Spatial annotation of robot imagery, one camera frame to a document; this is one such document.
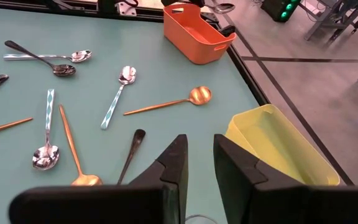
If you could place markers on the yellow-green plastic bin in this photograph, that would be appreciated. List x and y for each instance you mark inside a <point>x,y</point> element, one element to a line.
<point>275,140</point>

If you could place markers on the orange plastic bin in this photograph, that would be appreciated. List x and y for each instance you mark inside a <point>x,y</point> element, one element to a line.
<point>197,46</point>

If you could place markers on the black frame clamp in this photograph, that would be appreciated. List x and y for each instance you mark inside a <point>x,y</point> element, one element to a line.
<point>228,30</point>

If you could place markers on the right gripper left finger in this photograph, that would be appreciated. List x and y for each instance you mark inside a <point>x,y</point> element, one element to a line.
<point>104,205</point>

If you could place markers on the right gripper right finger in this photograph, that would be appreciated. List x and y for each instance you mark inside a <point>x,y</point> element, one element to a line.
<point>275,205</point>

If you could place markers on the copper spoon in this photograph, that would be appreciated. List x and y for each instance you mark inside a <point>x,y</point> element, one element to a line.
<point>87,180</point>
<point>11,124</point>
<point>200,95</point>

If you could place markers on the green table mat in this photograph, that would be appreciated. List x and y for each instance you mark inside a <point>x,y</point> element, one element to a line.
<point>166,77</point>

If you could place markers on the black computer tower green lights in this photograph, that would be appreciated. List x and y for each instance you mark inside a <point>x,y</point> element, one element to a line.
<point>278,11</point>

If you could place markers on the grey metal desk frame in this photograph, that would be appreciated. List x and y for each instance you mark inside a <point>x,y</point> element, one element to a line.
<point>319,23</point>

